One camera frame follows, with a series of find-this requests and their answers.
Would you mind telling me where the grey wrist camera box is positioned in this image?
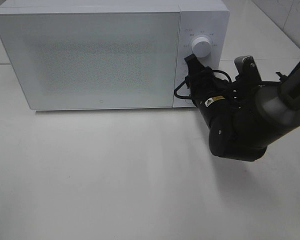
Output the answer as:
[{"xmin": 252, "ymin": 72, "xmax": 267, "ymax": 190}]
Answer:
[{"xmin": 234, "ymin": 55, "xmax": 262, "ymax": 84}]

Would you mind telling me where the round white door button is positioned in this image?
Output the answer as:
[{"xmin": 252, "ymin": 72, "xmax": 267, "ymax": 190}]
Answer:
[{"xmin": 185, "ymin": 99, "xmax": 193, "ymax": 104}]

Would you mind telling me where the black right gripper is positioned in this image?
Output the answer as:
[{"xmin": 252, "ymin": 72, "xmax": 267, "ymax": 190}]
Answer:
[{"xmin": 184, "ymin": 53, "xmax": 239, "ymax": 130}]

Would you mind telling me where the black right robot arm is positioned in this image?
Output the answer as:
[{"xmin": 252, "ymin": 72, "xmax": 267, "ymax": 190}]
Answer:
[{"xmin": 184, "ymin": 54, "xmax": 300, "ymax": 162}]

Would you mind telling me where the white microwave door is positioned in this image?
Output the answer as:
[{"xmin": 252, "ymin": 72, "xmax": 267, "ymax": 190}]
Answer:
[{"xmin": 0, "ymin": 12, "xmax": 180, "ymax": 111}]

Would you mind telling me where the white microwave oven body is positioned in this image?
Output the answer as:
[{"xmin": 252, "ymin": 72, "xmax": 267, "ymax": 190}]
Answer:
[{"xmin": 0, "ymin": 0, "xmax": 230, "ymax": 108}]

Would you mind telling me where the upper white power knob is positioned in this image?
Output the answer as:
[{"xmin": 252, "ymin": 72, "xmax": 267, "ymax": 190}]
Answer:
[{"xmin": 191, "ymin": 36, "xmax": 212, "ymax": 58}]

